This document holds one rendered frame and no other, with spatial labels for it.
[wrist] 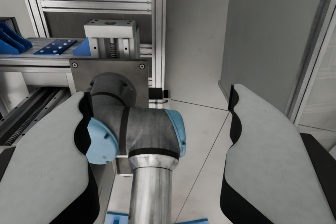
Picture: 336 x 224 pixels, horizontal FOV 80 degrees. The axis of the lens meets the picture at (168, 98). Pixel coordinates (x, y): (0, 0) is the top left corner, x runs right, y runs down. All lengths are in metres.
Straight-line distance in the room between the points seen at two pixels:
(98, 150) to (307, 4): 0.74
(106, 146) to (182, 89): 1.42
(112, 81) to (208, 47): 1.22
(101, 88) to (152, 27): 0.88
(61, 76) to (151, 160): 0.48
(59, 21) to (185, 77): 1.01
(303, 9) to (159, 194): 0.71
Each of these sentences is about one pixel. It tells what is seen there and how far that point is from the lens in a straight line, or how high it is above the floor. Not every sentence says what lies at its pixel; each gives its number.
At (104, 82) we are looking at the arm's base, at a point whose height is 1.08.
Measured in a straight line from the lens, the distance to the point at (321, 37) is 0.76.
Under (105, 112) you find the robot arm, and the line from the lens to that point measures 0.48.
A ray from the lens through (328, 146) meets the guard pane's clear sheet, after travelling 0.77.
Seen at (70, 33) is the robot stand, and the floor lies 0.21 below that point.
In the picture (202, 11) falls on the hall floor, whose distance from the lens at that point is 1.63.
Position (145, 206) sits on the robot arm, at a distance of 0.43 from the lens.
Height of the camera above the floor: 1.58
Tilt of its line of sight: 59 degrees down
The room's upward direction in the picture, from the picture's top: 177 degrees clockwise
